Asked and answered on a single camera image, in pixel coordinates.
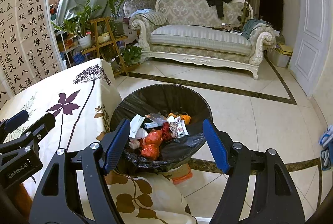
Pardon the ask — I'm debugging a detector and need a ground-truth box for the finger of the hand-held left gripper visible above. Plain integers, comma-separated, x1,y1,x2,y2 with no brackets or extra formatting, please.
0,113,56,159
0,110,30,137

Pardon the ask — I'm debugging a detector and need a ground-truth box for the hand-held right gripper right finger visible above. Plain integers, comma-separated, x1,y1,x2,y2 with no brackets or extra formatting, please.
202,118,306,224

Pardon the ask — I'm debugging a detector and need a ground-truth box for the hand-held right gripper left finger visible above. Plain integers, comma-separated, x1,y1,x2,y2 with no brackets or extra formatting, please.
31,118,132,224

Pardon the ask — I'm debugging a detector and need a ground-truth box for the white tissue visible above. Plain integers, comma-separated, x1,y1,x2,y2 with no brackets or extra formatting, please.
135,127,149,140

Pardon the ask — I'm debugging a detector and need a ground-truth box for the white paper packet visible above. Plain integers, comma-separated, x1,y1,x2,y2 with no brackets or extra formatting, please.
129,114,146,136

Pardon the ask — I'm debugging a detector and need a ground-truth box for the white wrapper with red print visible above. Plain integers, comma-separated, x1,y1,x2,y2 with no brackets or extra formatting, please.
168,116,189,139

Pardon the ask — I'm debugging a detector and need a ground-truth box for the grey squeeze tube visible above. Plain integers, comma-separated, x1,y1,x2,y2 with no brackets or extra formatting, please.
144,122,167,129

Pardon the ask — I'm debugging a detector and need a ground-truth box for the clear plastic wrapper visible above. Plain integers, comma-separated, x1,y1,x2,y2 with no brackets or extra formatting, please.
147,112,168,123

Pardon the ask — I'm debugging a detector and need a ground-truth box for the round bin with black bag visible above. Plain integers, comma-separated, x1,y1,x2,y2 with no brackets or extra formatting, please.
110,84,213,172

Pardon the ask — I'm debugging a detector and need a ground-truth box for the person's left forearm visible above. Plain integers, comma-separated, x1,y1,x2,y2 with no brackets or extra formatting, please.
12,182,37,215

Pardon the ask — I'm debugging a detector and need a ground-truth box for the orange and white packet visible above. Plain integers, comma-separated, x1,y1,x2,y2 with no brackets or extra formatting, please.
170,163,193,185

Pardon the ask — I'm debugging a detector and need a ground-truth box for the floral printed tablecloth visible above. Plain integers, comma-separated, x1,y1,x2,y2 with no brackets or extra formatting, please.
0,58,198,224

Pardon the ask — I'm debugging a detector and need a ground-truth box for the small green leafy plant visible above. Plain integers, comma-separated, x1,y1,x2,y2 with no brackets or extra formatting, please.
121,46,143,66

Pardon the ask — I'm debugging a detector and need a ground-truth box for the leafy plant in white pot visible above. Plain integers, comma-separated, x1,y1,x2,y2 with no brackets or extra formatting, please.
52,0,103,49

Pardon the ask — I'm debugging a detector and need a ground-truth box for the wooden plant stand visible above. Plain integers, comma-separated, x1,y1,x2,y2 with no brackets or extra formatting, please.
82,17,142,77

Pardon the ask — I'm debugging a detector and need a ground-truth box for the ornate white sofa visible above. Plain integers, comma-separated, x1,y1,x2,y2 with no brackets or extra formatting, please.
129,0,276,80

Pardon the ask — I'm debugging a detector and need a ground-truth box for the grey storage box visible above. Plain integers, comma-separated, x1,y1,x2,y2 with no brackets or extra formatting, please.
268,45,293,68

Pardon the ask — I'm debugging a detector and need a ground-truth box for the blue and white slipper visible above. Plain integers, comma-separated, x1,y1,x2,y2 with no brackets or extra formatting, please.
319,126,333,148

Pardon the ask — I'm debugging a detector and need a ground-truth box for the blue patterned slipper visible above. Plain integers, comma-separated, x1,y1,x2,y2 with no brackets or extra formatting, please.
321,145,333,171

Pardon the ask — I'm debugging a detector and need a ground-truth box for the tall plant in grey pot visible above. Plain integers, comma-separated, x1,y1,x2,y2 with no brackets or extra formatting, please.
101,0,130,36

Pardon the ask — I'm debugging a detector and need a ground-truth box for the teal knitted blanket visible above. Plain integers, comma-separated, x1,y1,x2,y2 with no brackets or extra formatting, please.
242,19,268,40

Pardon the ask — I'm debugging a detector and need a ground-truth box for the striped cushion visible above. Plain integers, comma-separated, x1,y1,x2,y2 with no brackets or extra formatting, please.
135,12,168,27

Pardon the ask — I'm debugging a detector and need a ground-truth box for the white panelled door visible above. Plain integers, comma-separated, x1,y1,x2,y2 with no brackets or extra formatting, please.
289,0,329,98

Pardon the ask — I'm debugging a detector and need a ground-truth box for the dark cabinet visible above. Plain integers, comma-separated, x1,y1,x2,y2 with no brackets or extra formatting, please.
259,0,284,31

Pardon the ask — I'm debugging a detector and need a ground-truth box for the ornate white armchair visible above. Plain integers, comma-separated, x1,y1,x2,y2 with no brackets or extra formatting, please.
123,0,158,16

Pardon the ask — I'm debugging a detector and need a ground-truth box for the calligraphy wall scroll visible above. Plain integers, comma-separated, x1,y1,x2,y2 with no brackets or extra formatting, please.
0,0,65,103

